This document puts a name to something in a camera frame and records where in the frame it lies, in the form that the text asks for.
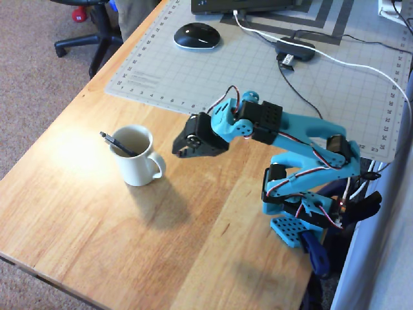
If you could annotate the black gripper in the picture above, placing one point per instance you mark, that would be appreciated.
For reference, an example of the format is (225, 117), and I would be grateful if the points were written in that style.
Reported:
(204, 146)

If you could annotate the dark blue pen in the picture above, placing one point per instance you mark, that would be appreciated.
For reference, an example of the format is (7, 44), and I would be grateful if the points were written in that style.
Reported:
(117, 144)

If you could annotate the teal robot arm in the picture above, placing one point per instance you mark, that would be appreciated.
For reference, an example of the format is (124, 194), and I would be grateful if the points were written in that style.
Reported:
(300, 129)

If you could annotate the white ceramic mug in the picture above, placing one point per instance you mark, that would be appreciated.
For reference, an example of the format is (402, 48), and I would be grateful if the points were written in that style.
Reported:
(137, 168)

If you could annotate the grey cutting mat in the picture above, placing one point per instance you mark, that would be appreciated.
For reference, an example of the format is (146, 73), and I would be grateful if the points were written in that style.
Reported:
(226, 74)

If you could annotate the black computer mouse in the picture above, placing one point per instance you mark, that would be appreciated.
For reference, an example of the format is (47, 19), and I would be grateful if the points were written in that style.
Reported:
(197, 36)

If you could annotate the usb plug with label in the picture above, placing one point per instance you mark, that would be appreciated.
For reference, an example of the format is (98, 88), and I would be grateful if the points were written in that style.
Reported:
(287, 59)

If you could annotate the black office chair base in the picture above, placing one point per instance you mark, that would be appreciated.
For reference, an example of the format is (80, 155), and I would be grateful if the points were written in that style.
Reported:
(103, 38)

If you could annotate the brown fabric bundle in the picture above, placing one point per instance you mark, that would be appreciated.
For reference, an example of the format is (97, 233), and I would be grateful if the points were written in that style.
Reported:
(135, 16)

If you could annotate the black usb hub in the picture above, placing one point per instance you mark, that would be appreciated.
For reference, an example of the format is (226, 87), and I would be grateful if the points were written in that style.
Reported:
(295, 48)

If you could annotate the dark laptop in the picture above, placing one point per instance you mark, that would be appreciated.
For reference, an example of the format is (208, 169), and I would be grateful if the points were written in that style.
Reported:
(245, 6)

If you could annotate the blue table clamp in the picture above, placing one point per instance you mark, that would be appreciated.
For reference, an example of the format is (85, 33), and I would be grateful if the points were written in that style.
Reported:
(317, 255)

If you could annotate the red dumbbell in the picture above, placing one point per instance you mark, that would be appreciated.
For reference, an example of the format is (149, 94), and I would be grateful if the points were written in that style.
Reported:
(78, 14)

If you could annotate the black rounded plastic object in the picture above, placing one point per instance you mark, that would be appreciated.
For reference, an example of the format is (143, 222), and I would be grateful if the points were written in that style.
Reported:
(366, 206)

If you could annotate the grey striped mat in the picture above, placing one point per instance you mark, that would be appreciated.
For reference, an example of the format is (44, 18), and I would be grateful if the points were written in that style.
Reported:
(332, 22)

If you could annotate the white box device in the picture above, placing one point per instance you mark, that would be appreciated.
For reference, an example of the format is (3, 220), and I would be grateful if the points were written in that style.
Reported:
(395, 9)

